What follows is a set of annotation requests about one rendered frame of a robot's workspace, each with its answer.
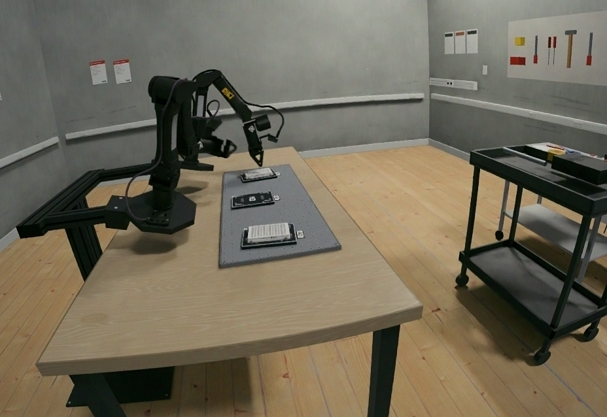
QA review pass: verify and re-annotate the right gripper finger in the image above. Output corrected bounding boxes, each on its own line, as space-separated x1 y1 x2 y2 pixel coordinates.
225 139 236 157

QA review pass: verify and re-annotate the white well plate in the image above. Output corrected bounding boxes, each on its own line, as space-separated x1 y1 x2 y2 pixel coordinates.
244 168 273 179
247 223 290 243

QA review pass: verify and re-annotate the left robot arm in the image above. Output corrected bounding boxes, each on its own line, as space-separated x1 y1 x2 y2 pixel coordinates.
182 70 271 166

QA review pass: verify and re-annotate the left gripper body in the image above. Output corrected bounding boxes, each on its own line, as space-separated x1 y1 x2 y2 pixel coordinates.
246 133 276 155

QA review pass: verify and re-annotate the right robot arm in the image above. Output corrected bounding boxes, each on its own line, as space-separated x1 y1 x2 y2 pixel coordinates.
146 76 207 227

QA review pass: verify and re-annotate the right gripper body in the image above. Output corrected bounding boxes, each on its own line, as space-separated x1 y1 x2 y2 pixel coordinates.
201 119 229 158

